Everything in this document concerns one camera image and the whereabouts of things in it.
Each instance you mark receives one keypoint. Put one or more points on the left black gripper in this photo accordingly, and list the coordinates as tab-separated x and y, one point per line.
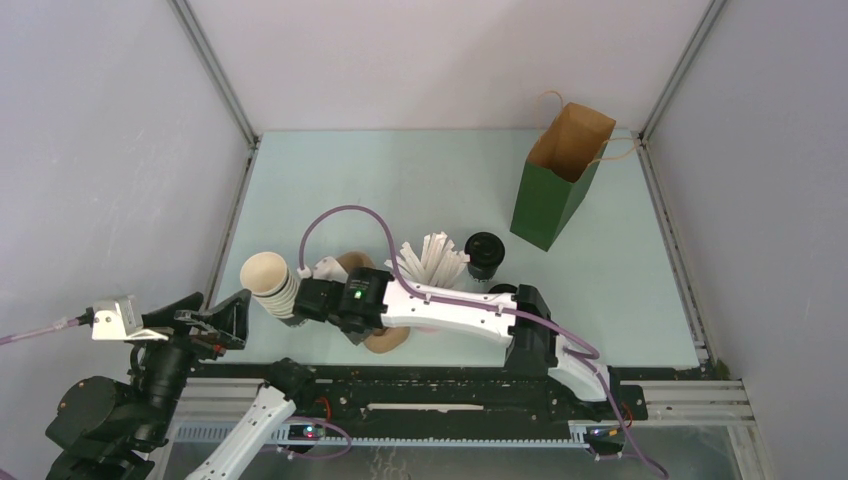
228	321

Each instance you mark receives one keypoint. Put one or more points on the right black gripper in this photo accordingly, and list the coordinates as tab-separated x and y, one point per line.
354	338

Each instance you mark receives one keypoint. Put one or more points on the black cup lid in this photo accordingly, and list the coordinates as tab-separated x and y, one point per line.
484	244

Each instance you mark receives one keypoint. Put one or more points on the green paper bag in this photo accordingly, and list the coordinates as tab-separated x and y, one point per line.
558	173

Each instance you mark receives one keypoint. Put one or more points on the black paper coffee cup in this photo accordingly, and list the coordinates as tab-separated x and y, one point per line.
484	268

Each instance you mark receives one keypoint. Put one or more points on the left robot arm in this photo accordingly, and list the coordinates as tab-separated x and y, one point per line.
105	427

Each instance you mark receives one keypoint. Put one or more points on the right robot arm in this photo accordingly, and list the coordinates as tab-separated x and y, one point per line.
535	345

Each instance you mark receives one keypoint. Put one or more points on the brown cardboard cup carrier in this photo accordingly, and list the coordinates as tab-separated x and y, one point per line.
380	341

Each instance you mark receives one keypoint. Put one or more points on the stack of paper cups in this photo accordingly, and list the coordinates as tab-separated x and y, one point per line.
268	277

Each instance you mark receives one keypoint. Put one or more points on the bundle of white straws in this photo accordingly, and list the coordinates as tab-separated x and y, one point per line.
440	263

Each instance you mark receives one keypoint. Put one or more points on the stack of black lids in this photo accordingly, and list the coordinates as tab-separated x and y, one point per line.
503	288

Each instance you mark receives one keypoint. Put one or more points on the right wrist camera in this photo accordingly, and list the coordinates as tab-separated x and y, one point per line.
328	268

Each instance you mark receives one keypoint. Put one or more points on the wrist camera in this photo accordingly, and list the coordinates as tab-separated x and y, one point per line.
328	268
118	319

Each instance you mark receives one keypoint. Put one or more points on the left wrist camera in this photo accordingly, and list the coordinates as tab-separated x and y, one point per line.
118	319

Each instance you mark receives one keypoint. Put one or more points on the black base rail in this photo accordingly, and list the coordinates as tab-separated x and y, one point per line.
431	404

